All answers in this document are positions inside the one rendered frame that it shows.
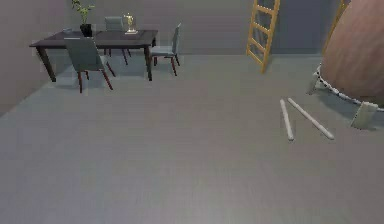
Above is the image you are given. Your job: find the yellow wooden ladder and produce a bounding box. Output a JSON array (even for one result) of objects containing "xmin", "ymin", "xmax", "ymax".
[{"xmin": 245, "ymin": 0, "xmax": 282, "ymax": 75}]

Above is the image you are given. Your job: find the green plant in black pot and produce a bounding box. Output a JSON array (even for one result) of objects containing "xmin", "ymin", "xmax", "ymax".
[{"xmin": 70, "ymin": 0, "xmax": 96, "ymax": 38}]

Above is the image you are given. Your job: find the white rod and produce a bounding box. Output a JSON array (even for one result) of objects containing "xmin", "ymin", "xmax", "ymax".
[
  {"xmin": 286, "ymin": 96, "xmax": 335, "ymax": 141},
  {"xmin": 278, "ymin": 98, "xmax": 296, "ymax": 142}
]

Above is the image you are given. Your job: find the dark brown dining table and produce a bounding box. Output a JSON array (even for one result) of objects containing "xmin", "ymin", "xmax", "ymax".
[{"xmin": 29, "ymin": 29, "xmax": 159, "ymax": 83}]

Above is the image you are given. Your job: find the grey chair with red legs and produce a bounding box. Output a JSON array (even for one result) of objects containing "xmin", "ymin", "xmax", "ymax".
[
  {"xmin": 149, "ymin": 22, "xmax": 183, "ymax": 77},
  {"xmin": 103, "ymin": 15, "xmax": 133, "ymax": 66},
  {"xmin": 63, "ymin": 36, "xmax": 117, "ymax": 94}
]

